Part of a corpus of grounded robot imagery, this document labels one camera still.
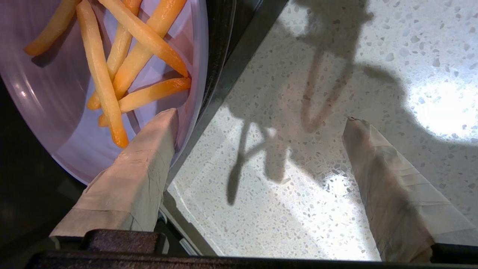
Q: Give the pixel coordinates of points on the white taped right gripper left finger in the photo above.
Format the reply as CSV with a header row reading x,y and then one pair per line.
x,y
130,186

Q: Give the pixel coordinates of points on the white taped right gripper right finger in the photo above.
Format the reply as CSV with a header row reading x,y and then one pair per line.
x,y
396,194

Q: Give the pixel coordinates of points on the purple oval plate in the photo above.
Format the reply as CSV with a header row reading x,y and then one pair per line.
x,y
56,112

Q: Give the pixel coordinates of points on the silver microwave oven body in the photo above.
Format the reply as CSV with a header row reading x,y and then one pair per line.
x,y
242,48

